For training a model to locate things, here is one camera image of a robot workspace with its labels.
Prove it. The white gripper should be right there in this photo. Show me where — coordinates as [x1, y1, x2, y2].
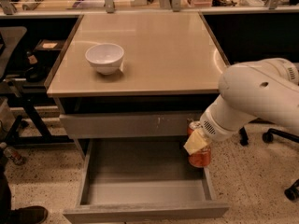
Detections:
[183, 108, 235, 155]

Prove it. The red coke can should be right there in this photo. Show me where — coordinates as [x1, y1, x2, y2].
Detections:
[187, 121, 211, 168]

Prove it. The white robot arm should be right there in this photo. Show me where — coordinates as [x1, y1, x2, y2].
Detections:
[184, 58, 299, 155]

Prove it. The closed grey top drawer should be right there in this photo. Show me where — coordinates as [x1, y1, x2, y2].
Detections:
[60, 111, 201, 139]

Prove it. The grey drawer cabinet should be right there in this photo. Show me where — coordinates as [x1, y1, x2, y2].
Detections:
[43, 11, 241, 224]

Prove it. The open grey middle drawer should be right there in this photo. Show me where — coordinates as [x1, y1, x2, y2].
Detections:
[64, 137, 229, 224]

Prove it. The black table leg right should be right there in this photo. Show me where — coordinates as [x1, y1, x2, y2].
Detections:
[239, 127, 249, 146]

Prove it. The black office chair base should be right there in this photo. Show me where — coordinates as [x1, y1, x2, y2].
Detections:
[262, 127, 299, 202]

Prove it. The white bowl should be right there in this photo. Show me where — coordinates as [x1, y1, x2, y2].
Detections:
[85, 43, 124, 75]

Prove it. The plastic bottle on floor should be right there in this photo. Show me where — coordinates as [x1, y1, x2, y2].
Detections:
[0, 142, 25, 165]

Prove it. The brown shoe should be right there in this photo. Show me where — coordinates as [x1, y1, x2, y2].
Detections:
[10, 205, 48, 224]

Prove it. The person's dark trouser leg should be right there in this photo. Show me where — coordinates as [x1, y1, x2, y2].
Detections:
[0, 172, 11, 224]

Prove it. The black desk frame left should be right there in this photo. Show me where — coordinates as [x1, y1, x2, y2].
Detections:
[1, 79, 73, 147]

